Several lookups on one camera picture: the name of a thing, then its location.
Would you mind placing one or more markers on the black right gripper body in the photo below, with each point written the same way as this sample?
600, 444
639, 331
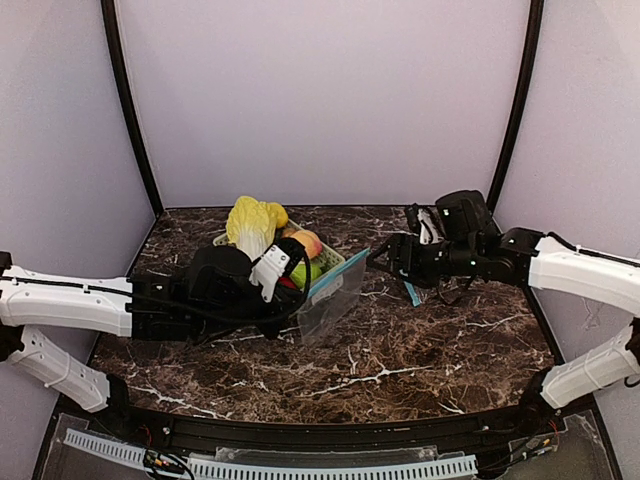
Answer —
405, 255

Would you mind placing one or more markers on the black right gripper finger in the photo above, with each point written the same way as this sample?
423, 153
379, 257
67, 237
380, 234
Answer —
387, 252
389, 267

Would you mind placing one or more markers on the clear zip bag blue zipper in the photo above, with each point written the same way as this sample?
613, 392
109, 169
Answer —
415, 294

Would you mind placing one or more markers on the orange pink peach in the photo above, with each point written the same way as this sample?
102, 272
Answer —
311, 242

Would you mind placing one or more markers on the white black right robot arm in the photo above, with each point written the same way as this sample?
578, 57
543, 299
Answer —
461, 239

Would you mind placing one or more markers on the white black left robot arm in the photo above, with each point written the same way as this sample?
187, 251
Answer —
221, 291

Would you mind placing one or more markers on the pale green plastic basket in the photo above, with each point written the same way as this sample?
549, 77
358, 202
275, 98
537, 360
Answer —
327, 260

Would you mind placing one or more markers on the yellow lemon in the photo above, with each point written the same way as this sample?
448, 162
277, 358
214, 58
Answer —
280, 214

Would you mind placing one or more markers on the yellow napa cabbage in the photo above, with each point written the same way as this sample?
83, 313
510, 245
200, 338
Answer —
251, 226

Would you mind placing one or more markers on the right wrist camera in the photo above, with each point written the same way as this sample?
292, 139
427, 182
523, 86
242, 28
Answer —
424, 222

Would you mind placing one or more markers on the black front rail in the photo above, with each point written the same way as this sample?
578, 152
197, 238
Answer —
470, 432

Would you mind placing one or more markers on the black frame post right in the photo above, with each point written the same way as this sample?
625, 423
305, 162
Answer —
525, 74

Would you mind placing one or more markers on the black frame post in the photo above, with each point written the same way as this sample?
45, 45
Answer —
128, 109
525, 74

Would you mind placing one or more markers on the black frame post left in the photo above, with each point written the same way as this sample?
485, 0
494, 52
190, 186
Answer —
128, 109

